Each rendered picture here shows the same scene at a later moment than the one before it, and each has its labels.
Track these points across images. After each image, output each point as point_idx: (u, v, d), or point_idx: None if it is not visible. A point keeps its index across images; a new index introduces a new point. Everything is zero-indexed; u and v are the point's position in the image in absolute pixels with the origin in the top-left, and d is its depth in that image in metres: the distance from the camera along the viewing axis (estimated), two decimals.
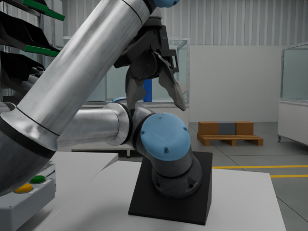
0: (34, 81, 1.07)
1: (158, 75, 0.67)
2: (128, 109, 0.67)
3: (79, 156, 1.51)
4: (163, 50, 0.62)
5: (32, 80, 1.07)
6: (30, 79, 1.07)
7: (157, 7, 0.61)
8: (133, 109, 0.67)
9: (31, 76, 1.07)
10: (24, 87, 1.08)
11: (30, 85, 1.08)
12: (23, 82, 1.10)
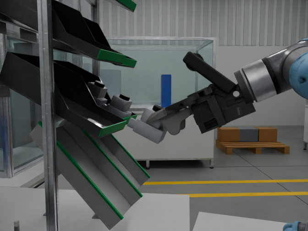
0: (152, 120, 0.61)
1: None
2: None
3: (140, 201, 1.08)
4: (215, 102, 0.55)
5: None
6: (145, 117, 0.61)
7: (261, 81, 0.52)
8: None
9: (147, 111, 0.61)
10: (135, 129, 0.62)
11: (145, 127, 0.61)
12: (131, 121, 0.64)
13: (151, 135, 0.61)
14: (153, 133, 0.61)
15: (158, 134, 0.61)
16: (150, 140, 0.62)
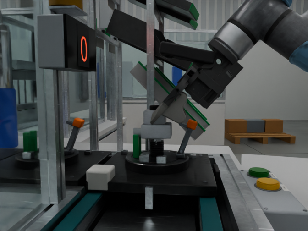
0: (156, 119, 0.61)
1: None
2: None
3: (189, 149, 1.29)
4: (206, 75, 0.57)
5: None
6: (148, 119, 0.61)
7: (237, 39, 0.55)
8: None
9: (147, 112, 0.61)
10: (144, 135, 0.61)
11: (152, 128, 0.61)
12: (135, 130, 0.63)
13: (161, 134, 0.61)
14: (162, 130, 0.61)
15: (167, 129, 0.61)
16: (162, 138, 0.61)
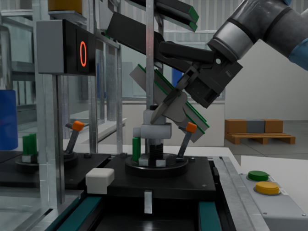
0: None
1: None
2: None
3: (189, 151, 1.29)
4: (206, 75, 0.57)
5: None
6: (148, 119, 0.61)
7: (236, 38, 0.55)
8: None
9: (147, 112, 0.61)
10: (143, 135, 0.61)
11: (151, 128, 0.61)
12: (135, 130, 0.63)
13: (161, 134, 0.61)
14: (162, 130, 0.61)
15: (167, 129, 0.61)
16: (161, 138, 0.61)
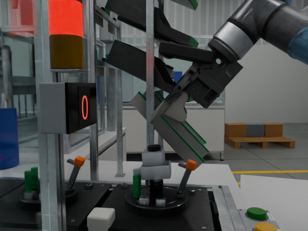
0: (154, 160, 0.62)
1: None
2: None
3: None
4: (206, 75, 0.57)
5: (150, 161, 0.62)
6: (146, 161, 0.62)
7: (236, 38, 0.55)
8: None
9: (145, 155, 0.62)
10: (144, 177, 0.62)
11: (151, 169, 0.62)
12: (135, 172, 0.64)
13: (161, 174, 0.62)
14: (161, 170, 0.62)
15: (166, 169, 0.62)
16: (162, 178, 0.62)
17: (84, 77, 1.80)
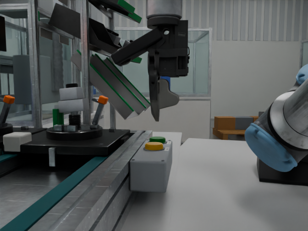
0: (69, 95, 0.71)
1: None
2: None
3: None
4: (164, 50, 0.58)
5: (66, 95, 0.71)
6: (63, 95, 0.71)
7: (163, 3, 0.56)
8: None
9: (62, 90, 0.71)
10: (61, 110, 0.72)
11: (67, 103, 0.71)
12: (56, 107, 0.74)
13: (75, 107, 0.71)
14: (75, 104, 0.71)
15: (79, 102, 0.71)
16: (76, 111, 0.72)
17: (56, 56, 1.90)
